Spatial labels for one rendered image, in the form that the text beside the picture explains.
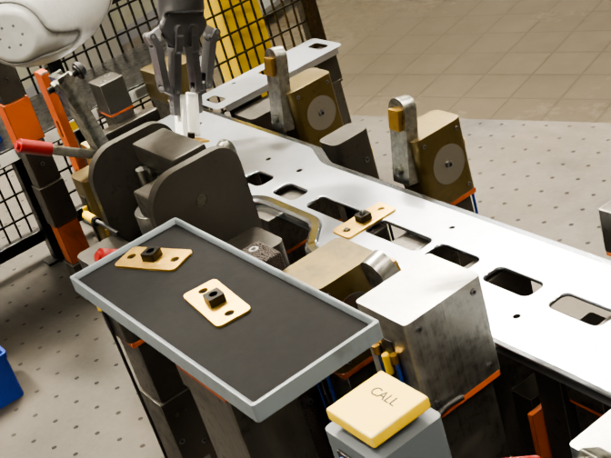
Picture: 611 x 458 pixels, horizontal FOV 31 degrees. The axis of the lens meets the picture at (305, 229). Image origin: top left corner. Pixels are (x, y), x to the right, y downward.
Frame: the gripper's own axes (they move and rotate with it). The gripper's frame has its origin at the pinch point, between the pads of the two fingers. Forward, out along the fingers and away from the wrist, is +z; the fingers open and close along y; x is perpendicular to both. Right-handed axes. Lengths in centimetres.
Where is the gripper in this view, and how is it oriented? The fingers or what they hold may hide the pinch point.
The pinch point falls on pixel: (186, 114)
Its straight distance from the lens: 183.1
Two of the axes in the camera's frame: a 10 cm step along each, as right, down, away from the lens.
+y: 8.3, -1.6, 5.4
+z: 0.3, 9.7, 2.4
